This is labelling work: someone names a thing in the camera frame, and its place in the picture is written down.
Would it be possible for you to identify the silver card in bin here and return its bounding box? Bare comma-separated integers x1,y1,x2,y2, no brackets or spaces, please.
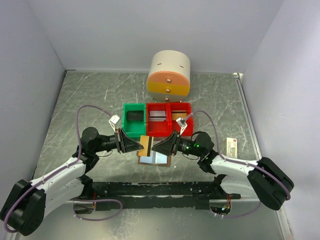
148,110,167,122

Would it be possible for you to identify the gold striped credit card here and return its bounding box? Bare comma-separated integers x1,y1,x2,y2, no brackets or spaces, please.
137,135,154,157

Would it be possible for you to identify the red bin middle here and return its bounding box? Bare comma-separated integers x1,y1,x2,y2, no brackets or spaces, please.
146,103,172,137

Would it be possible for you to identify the green bin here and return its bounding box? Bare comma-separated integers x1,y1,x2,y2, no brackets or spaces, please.
122,103,147,139

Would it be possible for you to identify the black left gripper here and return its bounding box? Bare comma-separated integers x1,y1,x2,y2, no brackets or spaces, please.
92,128,143,153

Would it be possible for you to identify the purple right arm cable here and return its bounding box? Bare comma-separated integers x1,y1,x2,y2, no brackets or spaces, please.
183,110,292,201

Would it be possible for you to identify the black VIP credit card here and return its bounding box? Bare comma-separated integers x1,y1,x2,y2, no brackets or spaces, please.
126,110,144,122

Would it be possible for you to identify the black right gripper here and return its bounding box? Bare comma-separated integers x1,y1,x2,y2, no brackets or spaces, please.
151,129,203,157

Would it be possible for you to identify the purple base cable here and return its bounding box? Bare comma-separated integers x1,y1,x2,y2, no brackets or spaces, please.
214,201,262,219
72,198,124,222

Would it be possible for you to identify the red bin right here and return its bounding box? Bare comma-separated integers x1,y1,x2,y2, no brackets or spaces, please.
169,102,194,137

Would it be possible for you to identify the white small card box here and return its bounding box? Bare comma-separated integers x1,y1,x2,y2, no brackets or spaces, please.
226,137,238,159

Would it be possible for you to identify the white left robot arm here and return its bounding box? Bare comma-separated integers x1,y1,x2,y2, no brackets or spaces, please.
0,127,144,236

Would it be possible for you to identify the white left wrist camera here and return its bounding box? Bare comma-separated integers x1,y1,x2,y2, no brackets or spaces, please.
108,114,121,133

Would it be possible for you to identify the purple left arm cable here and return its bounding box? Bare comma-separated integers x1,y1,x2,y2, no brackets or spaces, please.
2,104,113,233

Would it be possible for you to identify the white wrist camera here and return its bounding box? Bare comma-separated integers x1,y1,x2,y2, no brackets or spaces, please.
108,114,121,133
175,117,188,136

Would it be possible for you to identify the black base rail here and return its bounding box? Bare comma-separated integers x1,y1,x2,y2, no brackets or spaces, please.
74,181,228,210

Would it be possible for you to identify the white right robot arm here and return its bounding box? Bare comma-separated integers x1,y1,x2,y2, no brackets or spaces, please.
152,131,295,211

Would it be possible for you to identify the red bin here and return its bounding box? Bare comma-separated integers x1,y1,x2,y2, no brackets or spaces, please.
169,102,194,137
146,103,172,137

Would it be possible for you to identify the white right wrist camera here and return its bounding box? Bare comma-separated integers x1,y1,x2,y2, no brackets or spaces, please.
175,117,188,136

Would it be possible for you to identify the gold card in bin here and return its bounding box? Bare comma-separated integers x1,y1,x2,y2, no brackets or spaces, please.
171,110,188,121

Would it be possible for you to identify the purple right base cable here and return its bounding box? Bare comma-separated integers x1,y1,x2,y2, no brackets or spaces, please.
214,201,262,219

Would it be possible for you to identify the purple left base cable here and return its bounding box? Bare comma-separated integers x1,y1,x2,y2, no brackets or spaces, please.
72,198,124,222

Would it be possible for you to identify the white round drawer cabinet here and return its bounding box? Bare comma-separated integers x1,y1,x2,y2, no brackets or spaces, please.
146,50,191,102

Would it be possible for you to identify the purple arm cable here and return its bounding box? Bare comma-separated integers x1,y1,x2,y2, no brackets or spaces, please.
2,104,113,233
183,110,292,201

